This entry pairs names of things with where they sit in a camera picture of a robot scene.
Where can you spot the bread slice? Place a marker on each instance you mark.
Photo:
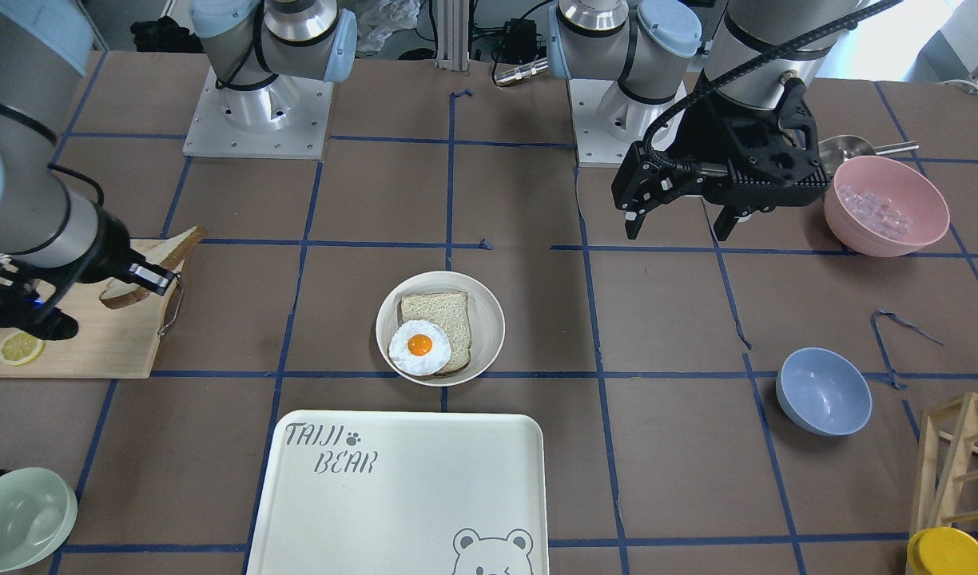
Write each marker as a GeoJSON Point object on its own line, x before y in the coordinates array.
{"type": "Point", "coordinates": [448, 310]}
{"type": "Point", "coordinates": [168, 254]}

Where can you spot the green bowl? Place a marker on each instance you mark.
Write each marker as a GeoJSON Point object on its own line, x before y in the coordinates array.
{"type": "Point", "coordinates": [38, 510]}

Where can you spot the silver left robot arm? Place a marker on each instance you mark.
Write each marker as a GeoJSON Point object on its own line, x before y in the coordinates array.
{"type": "Point", "coordinates": [647, 46]}

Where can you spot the cream bear serving tray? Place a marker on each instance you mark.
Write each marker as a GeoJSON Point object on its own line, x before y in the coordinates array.
{"type": "Point", "coordinates": [376, 492]}

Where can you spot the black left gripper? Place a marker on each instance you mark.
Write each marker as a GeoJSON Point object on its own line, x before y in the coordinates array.
{"type": "Point", "coordinates": [703, 129]}

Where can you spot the white round plate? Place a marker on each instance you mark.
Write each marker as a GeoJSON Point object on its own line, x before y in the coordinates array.
{"type": "Point", "coordinates": [485, 317]}

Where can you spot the bread slice under egg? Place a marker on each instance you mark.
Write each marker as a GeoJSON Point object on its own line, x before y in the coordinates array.
{"type": "Point", "coordinates": [448, 310]}

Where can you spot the fried egg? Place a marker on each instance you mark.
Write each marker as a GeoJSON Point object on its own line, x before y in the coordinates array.
{"type": "Point", "coordinates": [419, 348]}

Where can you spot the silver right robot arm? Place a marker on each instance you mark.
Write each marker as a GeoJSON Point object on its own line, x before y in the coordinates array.
{"type": "Point", "coordinates": [52, 237]}

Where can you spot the blue bowl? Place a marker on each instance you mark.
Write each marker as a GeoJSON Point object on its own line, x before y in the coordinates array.
{"type": "Point", "coordinates": [823, 393]}

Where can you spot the lemon slice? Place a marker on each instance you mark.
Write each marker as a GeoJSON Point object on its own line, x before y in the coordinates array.
{"type": "Point", "coordinates": [20, 348]}

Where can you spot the yellow cup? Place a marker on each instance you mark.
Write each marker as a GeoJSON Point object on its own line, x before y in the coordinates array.
{"type": "Point", "coordinates": [942, 550]}

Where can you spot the bamboo cutting board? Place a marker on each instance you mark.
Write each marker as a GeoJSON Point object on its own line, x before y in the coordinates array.
{"type": "Point", "coordinates": [110, 344]}

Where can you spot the wooden cup rack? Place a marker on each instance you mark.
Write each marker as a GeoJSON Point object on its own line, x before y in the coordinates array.
{"type": "Point", "coordinates": [946, 462]}

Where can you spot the pink bowl with ice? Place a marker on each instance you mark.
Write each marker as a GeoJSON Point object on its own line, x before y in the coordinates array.
{"type": "Point", "coordinates": [882, 208]}

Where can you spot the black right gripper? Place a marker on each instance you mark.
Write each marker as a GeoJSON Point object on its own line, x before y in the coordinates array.
{"type": "Point", "coordinates": [112, 246]}

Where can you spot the metal scoop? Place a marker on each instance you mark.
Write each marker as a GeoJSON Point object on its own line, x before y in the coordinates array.
{"type": "Point", "coordinates": [835, 150]}

